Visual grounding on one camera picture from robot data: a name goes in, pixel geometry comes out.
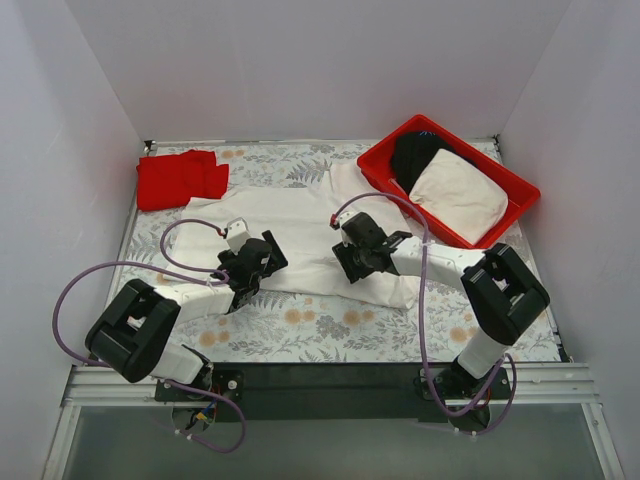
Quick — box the white t shirt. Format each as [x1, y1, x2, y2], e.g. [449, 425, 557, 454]
[170, 163, 419, 309]

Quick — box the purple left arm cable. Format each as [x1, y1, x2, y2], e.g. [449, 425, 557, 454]
[52, 217, 247, 455]

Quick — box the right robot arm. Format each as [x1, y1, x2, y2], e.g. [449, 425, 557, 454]
[331, 212, 550, 398]

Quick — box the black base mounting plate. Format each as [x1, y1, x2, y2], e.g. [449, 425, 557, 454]
[154, 362, 511, 421]

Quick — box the floral table mat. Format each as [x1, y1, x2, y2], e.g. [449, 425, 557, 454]
[120, 140, 561, 362]

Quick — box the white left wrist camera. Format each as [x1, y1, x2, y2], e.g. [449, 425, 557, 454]
[225, 217, 251, 254]

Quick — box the red folded t shirt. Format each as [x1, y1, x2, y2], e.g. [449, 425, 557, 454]
[136, 150, 230, 212]

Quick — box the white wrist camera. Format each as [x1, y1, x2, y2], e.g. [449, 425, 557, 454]
[330, 211, 357, 230]
[225, 217, 251, 254]

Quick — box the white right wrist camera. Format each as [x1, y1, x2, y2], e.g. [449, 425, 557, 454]
[330, 211, 357, 230]

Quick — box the cream folded t shirt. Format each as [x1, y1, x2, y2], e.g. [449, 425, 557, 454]
[409, 149, 509, 244]

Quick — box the black t shirt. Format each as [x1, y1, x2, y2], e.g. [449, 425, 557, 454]
[390, 131, 455, 194]

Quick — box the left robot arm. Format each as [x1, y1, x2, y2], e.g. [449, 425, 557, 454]
[85, 230, 288, 400]

